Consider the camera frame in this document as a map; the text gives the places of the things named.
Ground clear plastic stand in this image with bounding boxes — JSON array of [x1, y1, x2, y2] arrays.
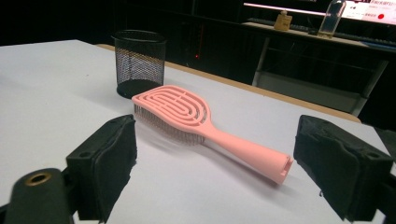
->
[[318, 0, 347, 39]]

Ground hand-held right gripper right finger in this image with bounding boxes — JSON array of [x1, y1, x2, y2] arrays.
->
[[292, 114, 394, 222]]

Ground pink hairbrush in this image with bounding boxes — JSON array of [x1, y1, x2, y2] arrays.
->
[[131, 84, 294, 186]]

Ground small yellowish bottle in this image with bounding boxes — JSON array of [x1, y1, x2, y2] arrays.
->
[[274, 9, 293, 32]]

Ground metal stand frame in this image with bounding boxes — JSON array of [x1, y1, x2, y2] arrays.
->
[[242, 21, 396, 118]]

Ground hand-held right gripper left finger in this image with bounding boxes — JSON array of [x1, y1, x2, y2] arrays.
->
[[65, 114, 138, 224]]

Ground black mesh pen holder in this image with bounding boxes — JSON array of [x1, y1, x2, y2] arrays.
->
[[111, 29, 167, 100]]

